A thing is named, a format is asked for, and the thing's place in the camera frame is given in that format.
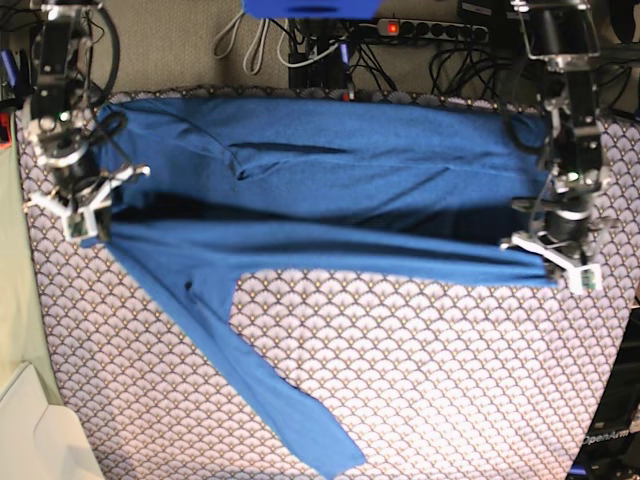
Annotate blue box at top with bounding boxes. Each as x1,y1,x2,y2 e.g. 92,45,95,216
242,0,381,19

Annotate blue long-sleeve T-shirt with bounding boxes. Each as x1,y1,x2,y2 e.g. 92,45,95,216
94,97,550,478

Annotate grey looped cable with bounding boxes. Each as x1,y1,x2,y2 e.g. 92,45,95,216
213,14,271,76

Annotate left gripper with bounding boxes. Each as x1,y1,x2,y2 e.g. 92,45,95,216
500,194,618,295

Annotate white power strip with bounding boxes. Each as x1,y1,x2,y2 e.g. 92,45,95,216
374,18,490,44

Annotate white plastic bin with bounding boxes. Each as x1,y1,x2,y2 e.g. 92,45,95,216
1,362,103,479

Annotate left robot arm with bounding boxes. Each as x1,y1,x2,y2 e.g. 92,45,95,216
501,1,613,295

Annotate fan-patterned table cloth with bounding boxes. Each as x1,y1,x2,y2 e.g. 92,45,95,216
28,88,639,479

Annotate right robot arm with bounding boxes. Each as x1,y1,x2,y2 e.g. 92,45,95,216
24,1,150,243

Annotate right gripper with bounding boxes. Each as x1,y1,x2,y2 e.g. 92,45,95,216
24,117,150,243

